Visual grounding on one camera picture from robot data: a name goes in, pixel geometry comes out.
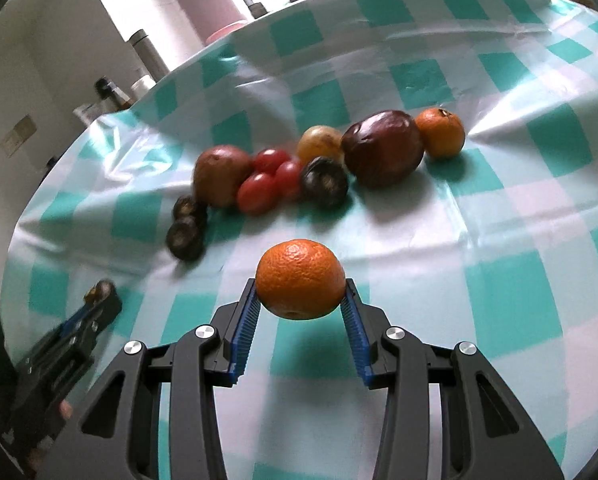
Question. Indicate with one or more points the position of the grey thermos bottle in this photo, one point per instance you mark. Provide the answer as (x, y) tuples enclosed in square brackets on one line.
[(146, 52)]

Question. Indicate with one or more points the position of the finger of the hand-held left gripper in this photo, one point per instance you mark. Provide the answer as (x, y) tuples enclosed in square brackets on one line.
[(106, 310), (76, 321)]

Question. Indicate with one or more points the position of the dark glass bottle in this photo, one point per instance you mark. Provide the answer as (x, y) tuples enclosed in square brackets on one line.
[(109, 92)]

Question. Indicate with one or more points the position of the dark purple round fruit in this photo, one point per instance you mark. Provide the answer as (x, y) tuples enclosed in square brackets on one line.
[(383, 147)]

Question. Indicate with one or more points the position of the teal white checkered tablecloth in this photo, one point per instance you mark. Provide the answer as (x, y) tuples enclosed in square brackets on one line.
[(429, 260)]

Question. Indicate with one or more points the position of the small orange tangerine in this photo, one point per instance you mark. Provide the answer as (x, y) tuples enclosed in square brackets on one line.
[(440, 131)]

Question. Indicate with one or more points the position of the small dark mushroom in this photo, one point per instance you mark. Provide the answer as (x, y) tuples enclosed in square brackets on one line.
[(184, 240), (189, 208)]

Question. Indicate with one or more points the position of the pink thermos jug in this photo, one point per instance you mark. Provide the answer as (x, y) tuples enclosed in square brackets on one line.
[(204, 0)]

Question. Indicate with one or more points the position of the wall switch plate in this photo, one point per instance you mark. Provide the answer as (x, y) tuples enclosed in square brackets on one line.
[(18, 135)]

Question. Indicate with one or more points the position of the large orange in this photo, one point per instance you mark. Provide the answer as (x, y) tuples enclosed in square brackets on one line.
[(300, 280)]

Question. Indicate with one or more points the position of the large dark mushroom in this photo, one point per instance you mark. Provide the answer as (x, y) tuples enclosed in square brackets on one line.
[(324, 182)]

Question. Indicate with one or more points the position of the white jar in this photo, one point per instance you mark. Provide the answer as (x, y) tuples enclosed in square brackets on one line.
[(141, 85)]

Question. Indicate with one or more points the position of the red cherry tomato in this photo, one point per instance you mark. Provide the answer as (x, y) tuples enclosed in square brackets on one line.
[(256, 193), (289, 177), (269, 160)]

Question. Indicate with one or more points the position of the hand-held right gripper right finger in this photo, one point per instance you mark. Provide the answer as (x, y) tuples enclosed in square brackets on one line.
[(356, 335)]

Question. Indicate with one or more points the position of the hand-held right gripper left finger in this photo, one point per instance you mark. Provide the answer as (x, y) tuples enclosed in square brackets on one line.
[(244, 330)]

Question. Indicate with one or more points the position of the brown potato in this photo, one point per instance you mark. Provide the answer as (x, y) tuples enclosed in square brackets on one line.
[(220, 175)]

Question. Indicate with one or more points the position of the person's left hand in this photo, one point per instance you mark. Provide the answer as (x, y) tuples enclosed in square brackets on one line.
[(66, 409)]

